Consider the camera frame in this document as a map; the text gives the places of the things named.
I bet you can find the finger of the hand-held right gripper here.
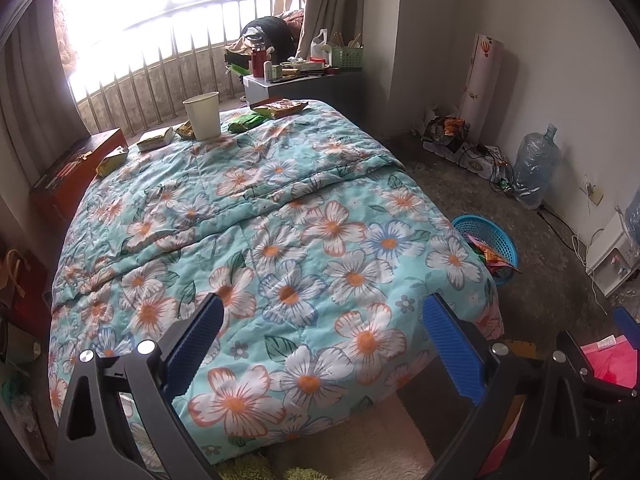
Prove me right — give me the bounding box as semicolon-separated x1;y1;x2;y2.
556;330;640;403
612;306;640;343

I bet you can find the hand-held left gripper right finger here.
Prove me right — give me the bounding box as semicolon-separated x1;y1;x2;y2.
422;292;593;480

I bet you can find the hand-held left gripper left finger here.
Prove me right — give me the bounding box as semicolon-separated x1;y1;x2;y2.
54;292;225;480

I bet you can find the blue plastic basket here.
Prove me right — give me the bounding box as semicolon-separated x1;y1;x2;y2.
450;215;520;287

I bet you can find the clear plastic bag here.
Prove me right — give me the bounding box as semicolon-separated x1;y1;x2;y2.
605;280;640;311

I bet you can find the pink paper bag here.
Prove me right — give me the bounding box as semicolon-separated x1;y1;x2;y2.
580;335;640;390

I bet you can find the white water dispenser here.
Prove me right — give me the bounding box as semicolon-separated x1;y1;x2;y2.
586;210;640;298

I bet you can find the wrapped blue water jug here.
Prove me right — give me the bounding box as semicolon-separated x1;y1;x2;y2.
624;202;640;256

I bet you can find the green shaggy mat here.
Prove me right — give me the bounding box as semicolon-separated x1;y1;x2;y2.
215;452;321;480

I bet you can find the dark red paper bag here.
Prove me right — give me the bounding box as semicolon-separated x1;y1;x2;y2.
0;247;51;336

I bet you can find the floral blanket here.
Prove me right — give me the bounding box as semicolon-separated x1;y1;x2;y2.
47;99;506;476

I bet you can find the empty water jug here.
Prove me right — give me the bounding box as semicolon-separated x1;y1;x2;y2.
511;124;561;210

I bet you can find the white carton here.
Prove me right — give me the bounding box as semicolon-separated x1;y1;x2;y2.
422;140;508;178

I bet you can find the brown snack packet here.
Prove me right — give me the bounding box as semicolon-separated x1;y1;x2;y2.
95;146;130;177

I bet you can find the small tan snack packet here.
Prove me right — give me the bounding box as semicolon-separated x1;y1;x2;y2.
136;127;175;152

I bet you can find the red-brown wooden box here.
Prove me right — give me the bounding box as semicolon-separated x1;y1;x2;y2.
32;127;128;221

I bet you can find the black snack bag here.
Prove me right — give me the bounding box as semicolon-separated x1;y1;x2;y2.
424;116;468;153

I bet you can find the white paper cup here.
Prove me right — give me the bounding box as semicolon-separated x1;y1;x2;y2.
182;91;221;142

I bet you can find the green snack packet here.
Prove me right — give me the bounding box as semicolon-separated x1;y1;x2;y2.
227;112;271;135

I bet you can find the orange printed snack packet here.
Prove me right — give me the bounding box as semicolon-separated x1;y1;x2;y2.
250;99;309;120

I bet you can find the grey cabinet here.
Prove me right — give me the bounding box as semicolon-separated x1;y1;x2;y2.
242;67;366;121

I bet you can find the beige curtain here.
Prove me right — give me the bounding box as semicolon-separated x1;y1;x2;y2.
0;0;93;201
295;0;401;61

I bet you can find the green plastic basket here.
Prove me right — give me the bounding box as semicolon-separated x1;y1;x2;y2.
330;46;364;69

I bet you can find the white plastic bag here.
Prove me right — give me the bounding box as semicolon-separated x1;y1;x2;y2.
310;29;331;61

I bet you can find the metal railing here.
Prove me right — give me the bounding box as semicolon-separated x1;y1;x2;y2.
65;0;276;136

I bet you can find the white cable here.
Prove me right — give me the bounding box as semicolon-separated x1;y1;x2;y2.
572;227;608;311

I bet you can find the black cable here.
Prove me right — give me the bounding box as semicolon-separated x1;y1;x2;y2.
537;207;586;251

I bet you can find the wall socket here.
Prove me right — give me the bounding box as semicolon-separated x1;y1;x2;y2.
580;176;605;206

